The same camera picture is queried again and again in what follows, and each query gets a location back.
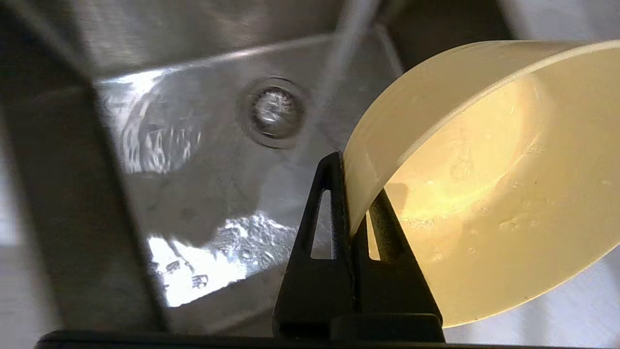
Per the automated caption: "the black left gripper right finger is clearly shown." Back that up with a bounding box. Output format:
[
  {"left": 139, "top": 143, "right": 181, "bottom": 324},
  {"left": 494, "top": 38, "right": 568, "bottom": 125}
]
[{"left": 351, "top": 188, "right": 445, "bottom": 342}]

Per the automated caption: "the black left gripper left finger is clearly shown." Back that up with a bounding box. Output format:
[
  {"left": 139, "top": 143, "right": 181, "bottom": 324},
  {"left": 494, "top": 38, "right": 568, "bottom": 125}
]
[{"left": 271, "top": 151, "right": 357, "bottom": 339}]

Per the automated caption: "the yellow bowl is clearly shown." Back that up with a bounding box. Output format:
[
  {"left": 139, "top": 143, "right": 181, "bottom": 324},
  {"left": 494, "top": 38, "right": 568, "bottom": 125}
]
[{"left": 343, "top": 40, "right": 620, "bottom": 329}]

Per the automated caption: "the round metal sink drain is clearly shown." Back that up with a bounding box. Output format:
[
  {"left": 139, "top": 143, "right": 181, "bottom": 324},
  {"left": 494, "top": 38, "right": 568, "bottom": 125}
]
[{"left": 237, "top": 76, "right": 313, "bottom": 150}]

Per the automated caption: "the stainless steel sink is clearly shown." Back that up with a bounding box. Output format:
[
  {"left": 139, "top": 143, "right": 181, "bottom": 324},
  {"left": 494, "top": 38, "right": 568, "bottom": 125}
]
[{"left": 0, "top": 0, "right": 514, "bottom": 336}]

